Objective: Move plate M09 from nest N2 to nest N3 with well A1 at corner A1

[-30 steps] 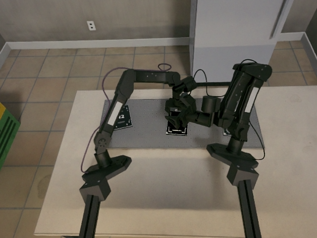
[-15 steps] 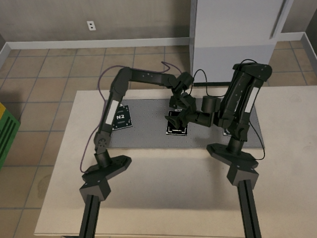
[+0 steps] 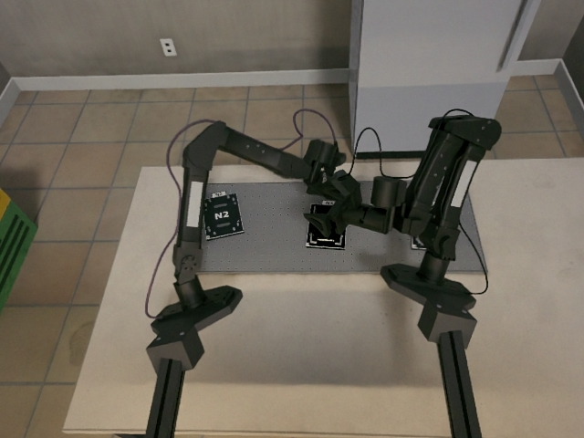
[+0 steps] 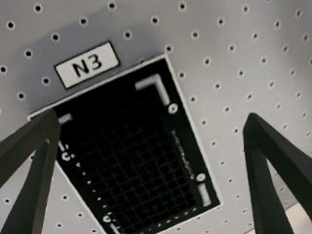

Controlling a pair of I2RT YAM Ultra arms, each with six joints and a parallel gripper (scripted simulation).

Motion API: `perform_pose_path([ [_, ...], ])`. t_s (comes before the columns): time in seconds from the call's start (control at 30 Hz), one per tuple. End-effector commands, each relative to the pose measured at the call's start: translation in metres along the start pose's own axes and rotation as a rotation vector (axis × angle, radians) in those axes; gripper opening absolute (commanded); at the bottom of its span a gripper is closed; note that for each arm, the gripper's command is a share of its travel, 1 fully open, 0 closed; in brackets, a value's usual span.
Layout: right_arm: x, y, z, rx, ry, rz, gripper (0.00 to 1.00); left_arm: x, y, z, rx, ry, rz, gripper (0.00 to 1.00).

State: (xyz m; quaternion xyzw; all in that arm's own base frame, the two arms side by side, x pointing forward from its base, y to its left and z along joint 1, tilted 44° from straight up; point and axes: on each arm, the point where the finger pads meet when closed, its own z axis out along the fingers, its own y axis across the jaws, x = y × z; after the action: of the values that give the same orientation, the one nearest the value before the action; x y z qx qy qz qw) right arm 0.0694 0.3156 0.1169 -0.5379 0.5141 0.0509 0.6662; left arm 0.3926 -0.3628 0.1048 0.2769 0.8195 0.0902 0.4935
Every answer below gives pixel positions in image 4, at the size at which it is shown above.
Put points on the grey flat base plate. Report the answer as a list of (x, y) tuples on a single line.
[(230, 57)]

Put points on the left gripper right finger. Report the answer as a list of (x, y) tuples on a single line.
[(292, 165)]

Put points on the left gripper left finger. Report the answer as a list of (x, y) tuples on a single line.
[(40, 134)]

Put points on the black well plate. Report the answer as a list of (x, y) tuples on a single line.
[(124, 125)]

